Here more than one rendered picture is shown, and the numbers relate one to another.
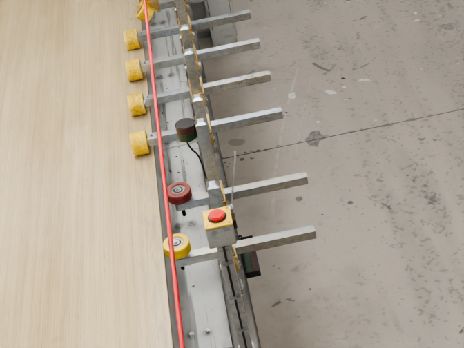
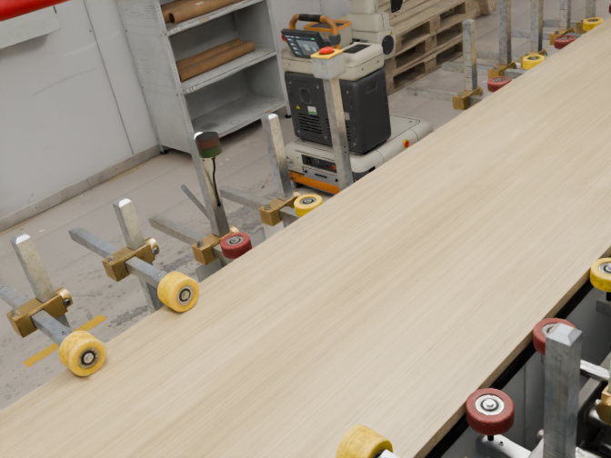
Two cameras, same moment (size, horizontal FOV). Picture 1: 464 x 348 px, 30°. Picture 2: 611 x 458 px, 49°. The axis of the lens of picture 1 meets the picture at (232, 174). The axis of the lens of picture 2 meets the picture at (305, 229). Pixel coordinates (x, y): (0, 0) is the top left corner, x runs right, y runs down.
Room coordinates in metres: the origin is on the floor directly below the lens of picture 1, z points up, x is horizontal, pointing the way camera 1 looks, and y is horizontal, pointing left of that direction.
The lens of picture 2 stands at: (3.02, 1.48, 1.79)
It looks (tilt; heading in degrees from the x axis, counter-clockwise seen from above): 30 degrees down; 230
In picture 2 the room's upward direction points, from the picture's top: 11 degrees counter-clockwise
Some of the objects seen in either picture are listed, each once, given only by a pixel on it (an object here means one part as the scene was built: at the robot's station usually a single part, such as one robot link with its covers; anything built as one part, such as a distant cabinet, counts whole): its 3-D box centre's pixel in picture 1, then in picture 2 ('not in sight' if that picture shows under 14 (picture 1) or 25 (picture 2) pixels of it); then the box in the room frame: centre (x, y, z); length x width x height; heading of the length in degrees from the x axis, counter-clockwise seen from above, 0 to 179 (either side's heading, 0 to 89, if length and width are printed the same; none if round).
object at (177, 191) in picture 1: (181, 201); (238, 256); (2.19, 0.18, 0.85); 0.08 x 0.08 x 0.11
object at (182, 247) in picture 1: (179, 255); (310, 216); (1.94, 0.20, 0.85); 0.08 x 0.08 x 0.11
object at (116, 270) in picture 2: (204, 131); (132, 257); (2.42, 0.06, 0.95); 0.14 x 0.06 x 0.05; 0
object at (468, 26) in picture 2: not in sight; (470, 82); (0.90, 0.05, 0.87); 0.04 x 0.04 x 0.48; 0
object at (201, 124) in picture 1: (213, 182); (215, 213); (2.15, 0.06, 0.93); 0.04 x 0.04 x 0.48; 0
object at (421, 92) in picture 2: not in sight; (454, 97); (0.94, 0.00, 0.81); 0.43 x 0.03 x 0.04; 90
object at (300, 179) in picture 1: (241, 191); (195, 240); (2.19, -0.02, 0.84); 0.43 x 0.03 x 0.04; 90
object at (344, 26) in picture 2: not in sight; (328, 34); (0.56, -1.03, 0.87); 0.23 x 0.15 x 0.11; 90
